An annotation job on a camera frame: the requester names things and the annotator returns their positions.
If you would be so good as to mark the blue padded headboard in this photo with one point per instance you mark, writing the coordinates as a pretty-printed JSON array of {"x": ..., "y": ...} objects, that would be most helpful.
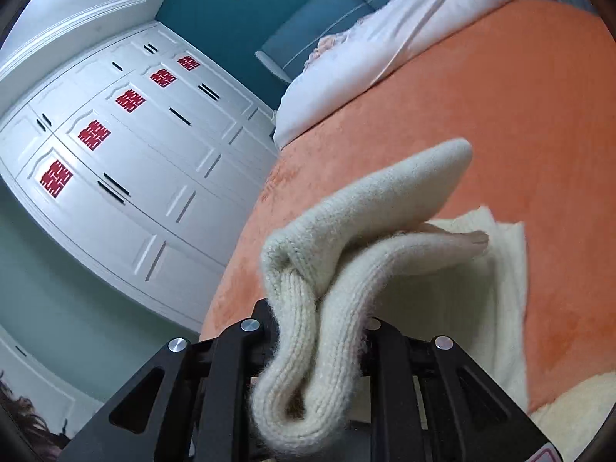
[{"x": 313, "y": 19}]

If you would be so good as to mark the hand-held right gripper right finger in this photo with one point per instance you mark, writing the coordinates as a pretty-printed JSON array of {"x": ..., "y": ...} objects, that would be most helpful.
[{"x": 390, "y": 346}]

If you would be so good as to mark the cream knit cardigan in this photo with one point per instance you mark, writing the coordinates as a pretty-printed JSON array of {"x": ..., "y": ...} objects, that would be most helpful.
[{"x": 337, "y": 250}]

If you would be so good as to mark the orange plush blanket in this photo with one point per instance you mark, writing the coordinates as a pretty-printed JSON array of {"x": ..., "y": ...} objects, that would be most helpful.
[{"x": 481, "y": 106}]

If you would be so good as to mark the white duvet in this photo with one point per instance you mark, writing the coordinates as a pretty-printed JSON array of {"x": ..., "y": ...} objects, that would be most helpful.
[{"x": 365, "y": 48}]

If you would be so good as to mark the red paper decoration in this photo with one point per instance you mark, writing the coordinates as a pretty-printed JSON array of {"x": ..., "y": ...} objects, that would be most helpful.
[
  {"x": 130, "y": 101},
  {"x": 56, "y": 178},
  {"x": 94, "y": 134},
  {"x": 162, "y": 77},
  {"x": 188, "y": 61}
]

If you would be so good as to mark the person's left hand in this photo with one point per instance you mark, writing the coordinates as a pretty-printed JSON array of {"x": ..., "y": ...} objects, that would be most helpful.
[{"x": 462, "y": 240}]

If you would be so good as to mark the white wardrobe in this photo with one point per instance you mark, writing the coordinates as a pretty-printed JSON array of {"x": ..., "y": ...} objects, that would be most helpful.
[{"x": 144, "y": 178}]

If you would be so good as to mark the pink ruffled cloth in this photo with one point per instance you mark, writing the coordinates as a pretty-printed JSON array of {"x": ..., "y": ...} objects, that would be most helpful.
[{"x": 327, "y": 45}]

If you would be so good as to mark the white fluffy rug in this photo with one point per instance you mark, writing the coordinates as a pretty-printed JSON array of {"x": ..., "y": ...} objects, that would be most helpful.
[{"x": 577, "y": 414}]

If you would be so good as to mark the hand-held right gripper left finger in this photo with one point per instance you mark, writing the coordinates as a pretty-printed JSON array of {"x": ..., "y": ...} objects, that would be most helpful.
[{"x": 250, "y": 341}]

